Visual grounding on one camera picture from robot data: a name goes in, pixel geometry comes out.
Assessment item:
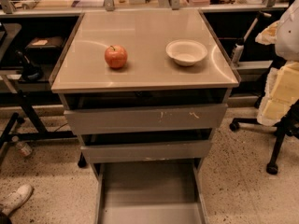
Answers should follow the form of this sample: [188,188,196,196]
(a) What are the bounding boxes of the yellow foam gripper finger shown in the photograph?
[257,61,299,126]

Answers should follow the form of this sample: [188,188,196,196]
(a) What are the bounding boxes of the red apple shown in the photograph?
[105,45,128,69]

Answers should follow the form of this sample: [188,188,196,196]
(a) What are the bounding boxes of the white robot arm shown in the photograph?
[256,0,299,126]

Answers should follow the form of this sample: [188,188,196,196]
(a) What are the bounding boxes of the top grey drawer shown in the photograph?
[64,104,227,134]

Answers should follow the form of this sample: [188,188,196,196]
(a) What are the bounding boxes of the grey drawer cabinet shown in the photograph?
[50,8,241,224]

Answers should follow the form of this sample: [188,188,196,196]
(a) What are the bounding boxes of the open bottom grey drawer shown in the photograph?
[94,160,208,224]

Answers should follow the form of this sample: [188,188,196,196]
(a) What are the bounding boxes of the middle grey drawer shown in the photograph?
[80,140,212,163]

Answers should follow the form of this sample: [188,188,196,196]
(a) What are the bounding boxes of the black office chair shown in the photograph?
[229,62,298,175]

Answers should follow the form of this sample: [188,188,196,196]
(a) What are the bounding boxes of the black box on shelf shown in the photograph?
[25,36,65,64]

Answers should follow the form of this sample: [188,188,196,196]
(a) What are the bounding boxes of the black handheld device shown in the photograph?
[15,50,43,82]

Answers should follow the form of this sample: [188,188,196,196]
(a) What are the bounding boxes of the plastic water bottle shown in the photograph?
[12,136,33,157]

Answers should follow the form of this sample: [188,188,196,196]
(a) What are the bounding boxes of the white shoe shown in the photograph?
[0,184,34,216]

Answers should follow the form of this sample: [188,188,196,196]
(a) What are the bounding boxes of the black desk frame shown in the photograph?
[0,68,78,166]

